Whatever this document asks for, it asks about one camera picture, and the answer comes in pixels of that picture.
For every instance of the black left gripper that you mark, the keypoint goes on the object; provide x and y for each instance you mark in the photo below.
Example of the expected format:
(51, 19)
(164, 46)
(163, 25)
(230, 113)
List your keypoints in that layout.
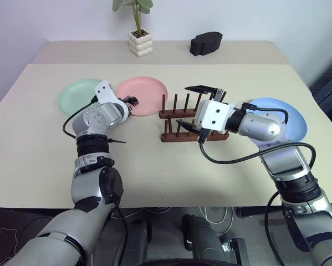
(129, 100)

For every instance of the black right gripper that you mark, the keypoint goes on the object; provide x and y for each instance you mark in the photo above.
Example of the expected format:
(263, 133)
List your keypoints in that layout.
(218, 95)

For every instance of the pink plate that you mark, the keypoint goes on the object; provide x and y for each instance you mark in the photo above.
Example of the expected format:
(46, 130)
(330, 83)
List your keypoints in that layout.
(146, 92)

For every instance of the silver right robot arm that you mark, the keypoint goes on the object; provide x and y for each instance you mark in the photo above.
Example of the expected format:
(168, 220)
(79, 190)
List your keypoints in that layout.
(265, 127)

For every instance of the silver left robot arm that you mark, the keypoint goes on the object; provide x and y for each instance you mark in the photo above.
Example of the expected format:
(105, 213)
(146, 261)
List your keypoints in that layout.
(93, 119)

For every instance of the wooden dish rack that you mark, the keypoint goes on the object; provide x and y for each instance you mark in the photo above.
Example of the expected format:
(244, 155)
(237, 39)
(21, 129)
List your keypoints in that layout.
(176, 136)

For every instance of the green plate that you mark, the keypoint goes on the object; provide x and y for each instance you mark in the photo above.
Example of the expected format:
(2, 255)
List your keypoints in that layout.
(77, 95)

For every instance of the potted plant in white pot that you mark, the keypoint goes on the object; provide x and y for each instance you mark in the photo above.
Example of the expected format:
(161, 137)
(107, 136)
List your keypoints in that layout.
(140, 44)

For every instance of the black foam block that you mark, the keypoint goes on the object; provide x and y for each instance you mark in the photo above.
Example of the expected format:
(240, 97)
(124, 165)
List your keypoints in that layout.
(206, 44)

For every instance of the blue plate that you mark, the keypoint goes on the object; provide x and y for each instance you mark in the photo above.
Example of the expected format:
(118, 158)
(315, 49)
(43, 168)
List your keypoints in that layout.
(293, 116)

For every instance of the dark rounded shape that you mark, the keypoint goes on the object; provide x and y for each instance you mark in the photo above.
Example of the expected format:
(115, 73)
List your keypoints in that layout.
(138, 241)
(201, 238)

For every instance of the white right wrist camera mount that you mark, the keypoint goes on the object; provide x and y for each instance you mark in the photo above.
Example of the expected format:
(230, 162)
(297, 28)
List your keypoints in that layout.
(214, 115)

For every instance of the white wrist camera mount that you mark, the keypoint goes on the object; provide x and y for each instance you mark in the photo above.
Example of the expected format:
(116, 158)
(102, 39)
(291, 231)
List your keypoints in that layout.
(106, 92)
(214, 115)

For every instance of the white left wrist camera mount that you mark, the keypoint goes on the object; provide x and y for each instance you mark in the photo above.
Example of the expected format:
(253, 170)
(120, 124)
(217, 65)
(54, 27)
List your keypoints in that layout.
(106, 92)

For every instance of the black metal bracket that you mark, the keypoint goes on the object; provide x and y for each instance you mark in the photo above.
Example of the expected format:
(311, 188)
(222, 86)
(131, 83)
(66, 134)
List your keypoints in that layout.
(236, 249)

